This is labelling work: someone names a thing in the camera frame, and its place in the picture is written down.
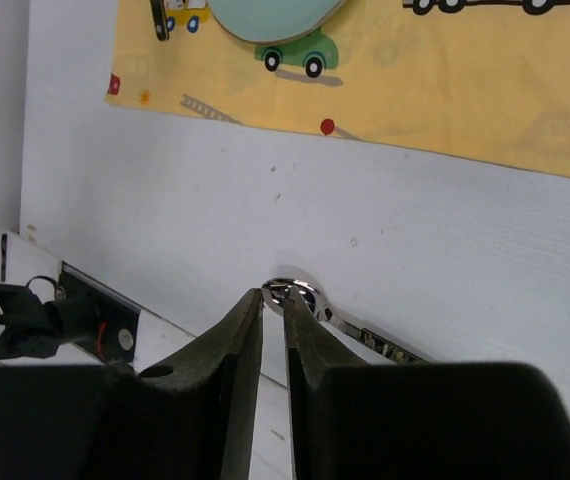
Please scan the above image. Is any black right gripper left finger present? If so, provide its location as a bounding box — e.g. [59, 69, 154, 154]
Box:
[138, 288, 263, 479]

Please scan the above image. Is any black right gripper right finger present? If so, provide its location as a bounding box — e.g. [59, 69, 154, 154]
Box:
[282, 288, 367, 479]

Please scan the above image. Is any metal spoon patterned handle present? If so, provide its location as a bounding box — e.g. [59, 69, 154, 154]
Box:
[261, 277, 435, 365]

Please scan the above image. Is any light green floral plate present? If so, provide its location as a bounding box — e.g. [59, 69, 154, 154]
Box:
[207, 0, 344, 44]

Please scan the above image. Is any yellow vehicle print cloth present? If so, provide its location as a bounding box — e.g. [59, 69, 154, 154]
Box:
[106, 1, 570, 177]

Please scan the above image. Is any metal fork patterned handle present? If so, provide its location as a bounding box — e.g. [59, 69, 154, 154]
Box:
[150, 0, 170, 42]

